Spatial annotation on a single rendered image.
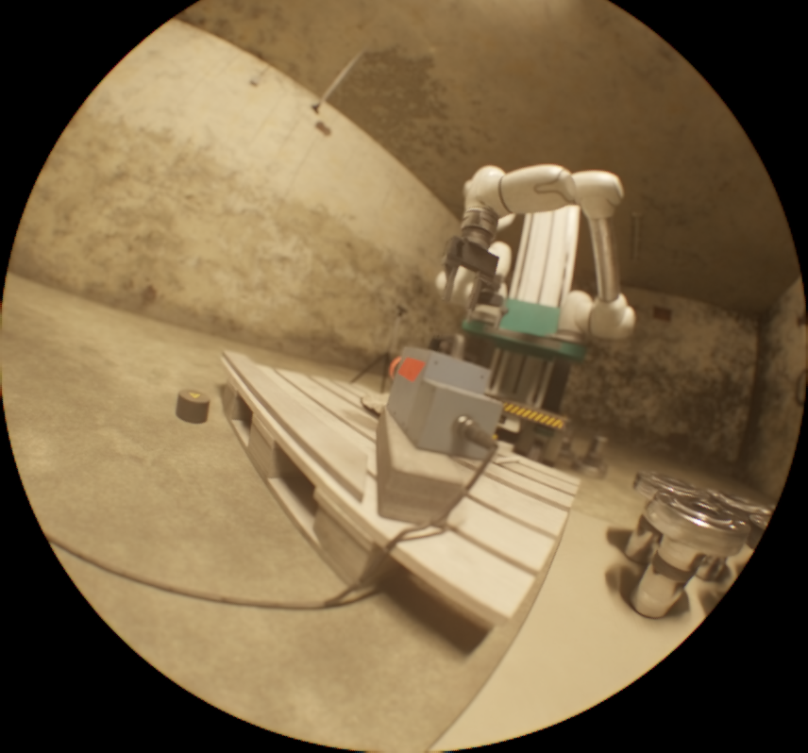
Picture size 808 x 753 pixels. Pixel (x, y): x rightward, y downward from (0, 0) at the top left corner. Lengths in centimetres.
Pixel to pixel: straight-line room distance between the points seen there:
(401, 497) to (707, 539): 53
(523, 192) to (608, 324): 86
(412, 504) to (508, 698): 33
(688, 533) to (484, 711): 41
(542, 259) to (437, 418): 151
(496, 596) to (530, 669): 18
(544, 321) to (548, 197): 103
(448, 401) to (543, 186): 49
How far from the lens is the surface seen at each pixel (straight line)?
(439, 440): 48
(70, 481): 63
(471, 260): 68
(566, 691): 51
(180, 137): 322
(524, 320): 162
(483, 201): 73
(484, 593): 37
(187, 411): 90
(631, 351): 583
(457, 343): 58
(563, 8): 267
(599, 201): 119
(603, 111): 311
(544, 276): 179
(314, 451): 53
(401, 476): 39
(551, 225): 197
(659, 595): 72
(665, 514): 62
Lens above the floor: 37
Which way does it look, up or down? 1 degrees up
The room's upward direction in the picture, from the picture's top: 17 degrees clockwise
